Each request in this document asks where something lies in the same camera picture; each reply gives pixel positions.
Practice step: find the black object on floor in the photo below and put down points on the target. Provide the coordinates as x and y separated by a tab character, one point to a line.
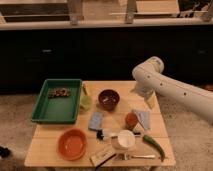
4	152

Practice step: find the light green cup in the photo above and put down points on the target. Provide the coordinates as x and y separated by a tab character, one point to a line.
85	102

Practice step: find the orange bowl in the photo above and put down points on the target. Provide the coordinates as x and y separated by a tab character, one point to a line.
71	144

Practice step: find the dark maroon bowl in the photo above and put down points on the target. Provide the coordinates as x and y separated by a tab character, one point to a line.
108	99

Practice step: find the silver fork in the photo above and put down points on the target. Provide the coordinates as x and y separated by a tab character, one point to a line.
125	156

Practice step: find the green chili pepper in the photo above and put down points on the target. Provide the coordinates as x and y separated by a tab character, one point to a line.
156	145

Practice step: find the blue sponge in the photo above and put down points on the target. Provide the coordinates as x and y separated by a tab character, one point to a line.
95	122

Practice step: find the grey blue cloth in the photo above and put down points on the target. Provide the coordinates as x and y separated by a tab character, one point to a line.
143	118

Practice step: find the black white brush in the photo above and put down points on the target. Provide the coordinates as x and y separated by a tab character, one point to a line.
105	134

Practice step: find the green plastic tray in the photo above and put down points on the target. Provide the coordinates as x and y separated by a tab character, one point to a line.
59	110

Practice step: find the orange tomato-like ball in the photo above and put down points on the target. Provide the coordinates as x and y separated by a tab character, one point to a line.
131	121

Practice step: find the wooden block with black edge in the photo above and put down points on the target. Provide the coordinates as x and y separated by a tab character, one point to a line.
102	156

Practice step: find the brown snack bar in tray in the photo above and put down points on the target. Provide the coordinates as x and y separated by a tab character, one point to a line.
59	92

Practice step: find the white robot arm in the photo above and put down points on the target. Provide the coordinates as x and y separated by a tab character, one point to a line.
148	75

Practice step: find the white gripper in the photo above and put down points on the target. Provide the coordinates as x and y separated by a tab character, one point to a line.
147	93

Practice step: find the white cup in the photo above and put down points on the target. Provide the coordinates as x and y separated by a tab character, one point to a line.
125	139

